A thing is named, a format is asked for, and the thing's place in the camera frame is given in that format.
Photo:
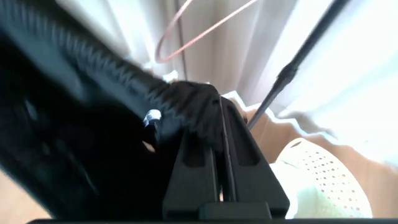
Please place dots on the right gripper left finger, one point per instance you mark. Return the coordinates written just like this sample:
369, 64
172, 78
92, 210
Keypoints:
186, 186

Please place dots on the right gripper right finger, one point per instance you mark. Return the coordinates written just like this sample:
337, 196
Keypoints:
248, 180

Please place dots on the black shorts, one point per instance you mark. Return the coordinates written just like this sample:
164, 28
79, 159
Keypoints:
77, 124

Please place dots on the white laundry basket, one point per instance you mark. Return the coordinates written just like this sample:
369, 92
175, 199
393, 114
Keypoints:
335, 174

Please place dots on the black clothes rack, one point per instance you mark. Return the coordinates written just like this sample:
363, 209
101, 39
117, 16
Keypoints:
289, 73

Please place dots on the pink clothes hanger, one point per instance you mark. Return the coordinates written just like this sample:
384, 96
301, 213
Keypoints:
158, 53

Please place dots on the beige curtain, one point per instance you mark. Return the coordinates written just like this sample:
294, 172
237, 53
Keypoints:
224, 62

